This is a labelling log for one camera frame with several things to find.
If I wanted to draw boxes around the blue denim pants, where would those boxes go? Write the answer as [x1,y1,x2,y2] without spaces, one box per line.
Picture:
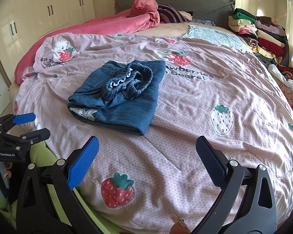
[67,60,166,136]

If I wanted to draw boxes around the green fleece clothing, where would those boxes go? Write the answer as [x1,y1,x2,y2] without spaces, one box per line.
[0,136,126,233]

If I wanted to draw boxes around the person's left hand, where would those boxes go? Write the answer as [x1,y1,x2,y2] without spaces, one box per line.
[0,161,14,191]

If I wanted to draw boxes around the pink strawberry print duvet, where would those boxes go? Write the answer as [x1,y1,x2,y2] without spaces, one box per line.
[14,33,293,233]

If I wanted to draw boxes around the white wardrobe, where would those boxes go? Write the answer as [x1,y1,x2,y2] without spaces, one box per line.
[0,0,95,81]

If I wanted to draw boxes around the stack of folded clothes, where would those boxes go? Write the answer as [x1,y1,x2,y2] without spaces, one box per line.
[228,9,293,93]

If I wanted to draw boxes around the light blue crochet cloth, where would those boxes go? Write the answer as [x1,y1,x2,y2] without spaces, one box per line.
[182,25,251,52]

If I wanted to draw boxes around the pink fleece blanket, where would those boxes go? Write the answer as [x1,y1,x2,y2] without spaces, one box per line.
[14,0,160,85]

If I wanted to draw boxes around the grey padded headboard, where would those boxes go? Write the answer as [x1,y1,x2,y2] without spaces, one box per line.
[114,0,236,28]

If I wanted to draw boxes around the striped purple pillow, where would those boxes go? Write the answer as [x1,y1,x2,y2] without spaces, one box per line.
[157,4,192,24]

